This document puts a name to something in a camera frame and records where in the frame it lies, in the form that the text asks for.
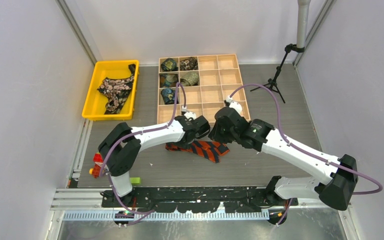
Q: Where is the yellow plastic bin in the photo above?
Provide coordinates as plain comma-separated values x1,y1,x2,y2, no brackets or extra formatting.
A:
81,59,140,121

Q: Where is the rolled blue teal tie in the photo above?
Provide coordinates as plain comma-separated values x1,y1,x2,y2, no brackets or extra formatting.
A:
160,87,179,105

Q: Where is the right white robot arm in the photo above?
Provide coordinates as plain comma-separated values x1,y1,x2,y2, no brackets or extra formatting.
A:
208,106,358,211

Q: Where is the rolled green paisley tie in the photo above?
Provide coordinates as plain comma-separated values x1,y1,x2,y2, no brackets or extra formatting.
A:
160,57,178,72

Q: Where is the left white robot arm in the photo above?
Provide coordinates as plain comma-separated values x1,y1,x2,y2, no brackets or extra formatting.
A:
98,115,211,207

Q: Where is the colourful toy car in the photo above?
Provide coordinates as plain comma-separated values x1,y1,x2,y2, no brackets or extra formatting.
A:
89,152,104,179

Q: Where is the green block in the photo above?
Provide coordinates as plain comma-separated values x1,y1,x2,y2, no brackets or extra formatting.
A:
129,177,142,185

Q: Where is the black mini tripod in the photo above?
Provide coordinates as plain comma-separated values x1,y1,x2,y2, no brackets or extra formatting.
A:
263,43,305,104

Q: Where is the orange navy striped tie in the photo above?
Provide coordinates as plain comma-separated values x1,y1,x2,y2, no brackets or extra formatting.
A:
165,140,230,163

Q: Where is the aluminium front rail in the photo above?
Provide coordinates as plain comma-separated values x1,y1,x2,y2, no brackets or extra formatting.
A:
51,187,352,222

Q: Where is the grey metal pole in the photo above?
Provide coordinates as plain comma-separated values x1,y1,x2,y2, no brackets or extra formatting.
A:
296,0,311,52

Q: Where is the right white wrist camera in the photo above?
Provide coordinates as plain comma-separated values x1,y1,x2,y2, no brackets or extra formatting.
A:
224,95,243,115

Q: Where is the rolled dark floral tie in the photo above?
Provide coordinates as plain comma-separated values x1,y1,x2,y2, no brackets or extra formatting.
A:
179,56,199,71

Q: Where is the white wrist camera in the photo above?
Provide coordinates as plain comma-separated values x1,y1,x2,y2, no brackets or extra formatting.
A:
224,95,243,115
180,106,197,120

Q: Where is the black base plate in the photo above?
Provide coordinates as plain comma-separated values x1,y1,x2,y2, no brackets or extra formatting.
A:
100,186,288,214

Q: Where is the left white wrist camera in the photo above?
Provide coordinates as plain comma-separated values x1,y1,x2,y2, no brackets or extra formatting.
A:
180,106,197,120

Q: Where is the wooden grid organizer box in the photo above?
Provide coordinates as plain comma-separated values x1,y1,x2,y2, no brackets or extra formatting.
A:
156,53,243,124

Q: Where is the rolled blue gold tie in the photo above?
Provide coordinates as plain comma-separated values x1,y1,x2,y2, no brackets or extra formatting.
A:
159,73,179,88

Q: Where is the black pink floral tie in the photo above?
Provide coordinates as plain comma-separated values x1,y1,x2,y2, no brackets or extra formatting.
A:
97,64,136,115

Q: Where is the rolled beige paisley tie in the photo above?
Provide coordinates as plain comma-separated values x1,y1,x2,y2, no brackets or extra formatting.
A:
180,71,200,87

